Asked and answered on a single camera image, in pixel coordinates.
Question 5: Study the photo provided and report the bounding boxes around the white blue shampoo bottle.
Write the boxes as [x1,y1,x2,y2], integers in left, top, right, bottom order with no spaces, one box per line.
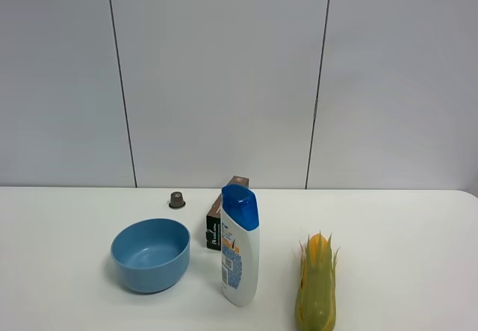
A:
[220,184,260,307]

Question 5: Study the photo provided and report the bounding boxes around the blue plastic bowl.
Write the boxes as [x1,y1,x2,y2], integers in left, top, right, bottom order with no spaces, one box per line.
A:
[111,218,191,294]

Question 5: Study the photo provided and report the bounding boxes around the toy corn cob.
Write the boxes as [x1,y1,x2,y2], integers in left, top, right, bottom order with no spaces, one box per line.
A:
[294,233,338,330]

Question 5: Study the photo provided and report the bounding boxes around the brown coffee capsule box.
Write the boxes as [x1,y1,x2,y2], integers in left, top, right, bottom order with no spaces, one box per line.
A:
[205,176,249,251]

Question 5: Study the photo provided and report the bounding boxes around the brown coffee capsule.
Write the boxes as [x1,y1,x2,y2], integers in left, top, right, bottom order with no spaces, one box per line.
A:
[169,191,186,210]

